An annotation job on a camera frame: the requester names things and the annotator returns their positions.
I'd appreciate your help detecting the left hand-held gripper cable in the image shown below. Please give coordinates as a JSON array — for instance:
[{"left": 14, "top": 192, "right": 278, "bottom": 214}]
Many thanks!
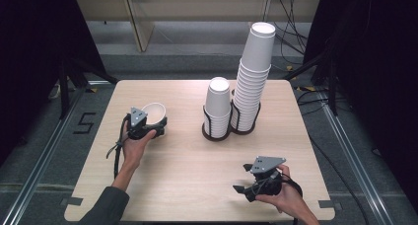
[{"left": 105, "top": 114, "right": 131, "bottom": 180}]

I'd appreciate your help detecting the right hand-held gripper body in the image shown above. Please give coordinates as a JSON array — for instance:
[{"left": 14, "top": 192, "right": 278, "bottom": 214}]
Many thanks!
[{"left": 244, "top": 155, "right": 287, "bottom": 203}]

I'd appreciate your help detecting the black wire cup holder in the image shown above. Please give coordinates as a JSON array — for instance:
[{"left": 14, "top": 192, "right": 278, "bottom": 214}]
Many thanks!
[{"left": 201, "top": 98, "right": 262, "bottom": 142}]

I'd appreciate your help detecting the long black floor cable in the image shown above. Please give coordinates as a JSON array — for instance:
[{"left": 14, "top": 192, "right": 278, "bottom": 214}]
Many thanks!
[{"left": 296, "top": 88, "right": 371, "bottom": 225}]

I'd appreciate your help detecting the white paper cup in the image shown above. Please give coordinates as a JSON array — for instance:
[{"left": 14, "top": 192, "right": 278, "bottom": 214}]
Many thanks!
[{"left": 141, "top": 102, "right": 168, "bottom": 128}]

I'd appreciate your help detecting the light wooden shelf unit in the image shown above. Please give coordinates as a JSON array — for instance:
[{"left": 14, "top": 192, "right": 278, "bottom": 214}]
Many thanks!
[{"left": 76, "top": 0, "right": 321, "bottom": 53}]

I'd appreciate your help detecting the person's right hand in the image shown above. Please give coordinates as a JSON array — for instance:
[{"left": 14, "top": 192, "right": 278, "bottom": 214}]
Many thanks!
[{"left": 255, "top": 164, "right": 304, "bottom": 214}]

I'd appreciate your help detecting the hand-held gripper cable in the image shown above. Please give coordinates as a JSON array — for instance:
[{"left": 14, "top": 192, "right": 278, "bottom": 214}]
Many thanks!
[
  {"left": 105, "top": 114, "right": 131, "bottom": 180},
  {"left": 280, "top": 173, "right": 304, "bottom": 225}
]

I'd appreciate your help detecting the bundle of black cables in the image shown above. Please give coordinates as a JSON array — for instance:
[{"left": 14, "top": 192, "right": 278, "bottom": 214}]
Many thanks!
[{"left": 265, "top": 0, "right": 311, "bottom": 59}]

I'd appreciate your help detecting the right hand-held gripper cable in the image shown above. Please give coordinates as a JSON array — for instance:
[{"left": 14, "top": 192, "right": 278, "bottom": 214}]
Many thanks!
[{"left": 280, "top": 173, "right": 304, "bottom": 225}]

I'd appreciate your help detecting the short stack of white cups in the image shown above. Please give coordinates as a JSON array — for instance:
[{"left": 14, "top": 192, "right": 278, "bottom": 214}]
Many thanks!
[{"left": 203, "top": 76, "right": 233, "bottom": 139}]

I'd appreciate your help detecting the aluminium floor rail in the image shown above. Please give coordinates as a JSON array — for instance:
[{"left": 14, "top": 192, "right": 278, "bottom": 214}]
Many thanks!
[
  {"left": 316, "top": 90, "right": 418, "bottom": 225},
  {"left": 0, "top": 83, "right": 91, "bottom": 225}
]

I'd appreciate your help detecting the person's left hand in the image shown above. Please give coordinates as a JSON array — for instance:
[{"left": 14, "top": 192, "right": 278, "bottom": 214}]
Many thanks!
[{"left": 121, "top": 129, "right": 158, "bottom": 173}]

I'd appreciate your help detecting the tall stack of white cups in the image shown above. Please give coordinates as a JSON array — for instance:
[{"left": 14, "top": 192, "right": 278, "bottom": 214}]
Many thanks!
[{"left": 230, "top": 21, "right": 276, "bottom": 132}]

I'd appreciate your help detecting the black tape strip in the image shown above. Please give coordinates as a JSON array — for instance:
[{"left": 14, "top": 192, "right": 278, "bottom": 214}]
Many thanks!
[
  {"left": 318, "top": 199, "right": 343, "bottom": 210},
  {"left": 60, "top": 196, "right": 84, "bottom": 207}
]

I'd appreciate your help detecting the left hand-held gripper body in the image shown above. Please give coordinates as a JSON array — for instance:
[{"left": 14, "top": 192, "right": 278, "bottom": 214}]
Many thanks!
[{"left": 126, "top": 106, "right": 157, "bottom": 141}]

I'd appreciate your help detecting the black metal stand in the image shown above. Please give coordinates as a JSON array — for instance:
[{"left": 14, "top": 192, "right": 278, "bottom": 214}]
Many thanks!
[
  {"left": 282, "top": 50, "right": 339, "bottom": 116},
  {"left": 58, "top": 57, "right": 119, "bottom": 120}
]

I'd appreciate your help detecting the black curtain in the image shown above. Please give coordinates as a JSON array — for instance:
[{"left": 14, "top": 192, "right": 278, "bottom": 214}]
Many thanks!
[
  {"left": 304, "top": 0, "right": 418, "bottom": 214},
  {"left": 0, "top": 0, "right": 106, "bottom": 164}
]

